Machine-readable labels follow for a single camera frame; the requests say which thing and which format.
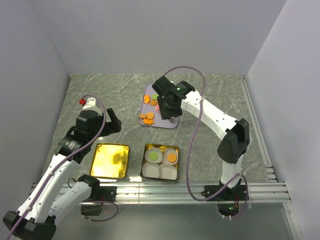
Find gold tin lid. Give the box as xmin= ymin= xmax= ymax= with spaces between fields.
xmin=89 ymin=143 xmax=130 ymax=179

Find green round cookie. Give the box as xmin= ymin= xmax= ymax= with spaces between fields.
xmin=148 ymin=151 xmax=159 ymax=161
xmin=151 ymin=93 xmax=158 ymax=100

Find orange round waffle cookie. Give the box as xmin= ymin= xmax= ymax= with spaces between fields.
xmin=166 ymin=153 xmax=178 ymax=165

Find metal tongs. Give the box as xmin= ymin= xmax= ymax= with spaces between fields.
xmin=169 ymin=117 xmax=178 ymax=124

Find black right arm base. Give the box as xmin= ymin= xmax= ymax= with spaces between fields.
xmin=207 ymin=179 xmax=249 ymax=220

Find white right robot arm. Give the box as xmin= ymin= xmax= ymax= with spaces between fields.
xmin=152 ymin=76 xmax=250 ymax=200

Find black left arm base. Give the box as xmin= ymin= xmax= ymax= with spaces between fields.
xmin=80 ymin=186 xmax=119 ymax=219

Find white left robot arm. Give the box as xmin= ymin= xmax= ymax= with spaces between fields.
xmin=3 ymin=107 xmax=122 ymax=240

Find orange spiral cookie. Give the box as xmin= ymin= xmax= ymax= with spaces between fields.
xmin=150 ymin=99 xmax=158 ymax=106

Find orange ridged round cookie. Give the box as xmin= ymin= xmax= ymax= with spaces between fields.
xmin=146 ymin=112 xmax=155 ymax=120

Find lilac serving tray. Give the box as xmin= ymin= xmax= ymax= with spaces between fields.
xmin=138 ymin=83 xmax=178 ymax=129

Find orange fish cookie left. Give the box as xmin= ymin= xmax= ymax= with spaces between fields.
xmin=143 ymin=95 xmax=151 ymax=105

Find orange fish cookie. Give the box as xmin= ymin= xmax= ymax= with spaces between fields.
xmin=143 ymin=95 xmax=151 ymax=105
xmin=142 ymin=118 xmax=155 ymax=125

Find orange fish cookie front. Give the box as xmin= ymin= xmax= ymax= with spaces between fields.
xmin=142 ymin=118 xmax=155 ymax=125

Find orange round cookie front-left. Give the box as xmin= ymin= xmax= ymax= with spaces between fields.
xmin=139 ymin=113 xmax=147 ymax=119

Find gold cookie tin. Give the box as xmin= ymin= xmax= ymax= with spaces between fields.
xmin=140 ymin=143 xmax=180 ymax=183

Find white paper cup back-left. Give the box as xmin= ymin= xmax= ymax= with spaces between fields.
xmin=144 ymin=147 xmax=163 ymax=164

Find white paper cup back-right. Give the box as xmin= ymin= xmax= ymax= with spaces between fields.
xmin=162 ymin=148 xmax=179 ymax=166

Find white paper cup front-left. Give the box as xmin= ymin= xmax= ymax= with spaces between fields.
xmin=142 ymin=162 xmax=160 ymax=179

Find white paper cup front-right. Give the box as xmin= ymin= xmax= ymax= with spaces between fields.
xmin=159 ymin=164 xmax=178 ymax=180

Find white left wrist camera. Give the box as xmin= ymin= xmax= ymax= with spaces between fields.
xmin=78 ymin=97 xmax=101 ymax=113

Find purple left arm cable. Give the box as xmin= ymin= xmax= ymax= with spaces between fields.
xmin=4 ymin=94 xmax=119 ymax=240

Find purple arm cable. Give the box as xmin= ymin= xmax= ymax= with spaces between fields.
xmin=4 ymin=94 xmax=119 ymax=240
xmin=163 ymin=65 xmax=250 ymax=220

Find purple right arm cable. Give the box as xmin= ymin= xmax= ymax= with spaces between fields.
xmin=163 ymin=65 xmax=250 ymax=220

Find aluminium side rail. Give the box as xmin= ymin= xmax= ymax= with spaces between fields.
xmin=239 ymin=75 xmax=278 ymax=183

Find aluminium mounting rail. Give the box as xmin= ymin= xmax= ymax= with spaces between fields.
xmin=100 ymin=181 xmax=291 ymax=205

